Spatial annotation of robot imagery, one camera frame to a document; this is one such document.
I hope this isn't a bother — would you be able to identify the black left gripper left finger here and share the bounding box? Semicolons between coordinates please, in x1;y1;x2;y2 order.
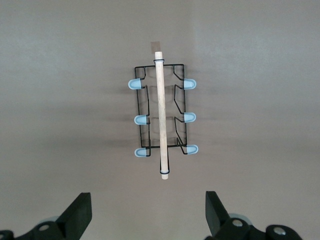
0;191;93;240

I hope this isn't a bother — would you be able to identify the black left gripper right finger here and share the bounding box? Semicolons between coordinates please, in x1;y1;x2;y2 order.
204;191;304;240

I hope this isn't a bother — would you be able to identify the black wire cup holder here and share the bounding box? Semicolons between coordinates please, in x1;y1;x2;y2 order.
127;51;200;181

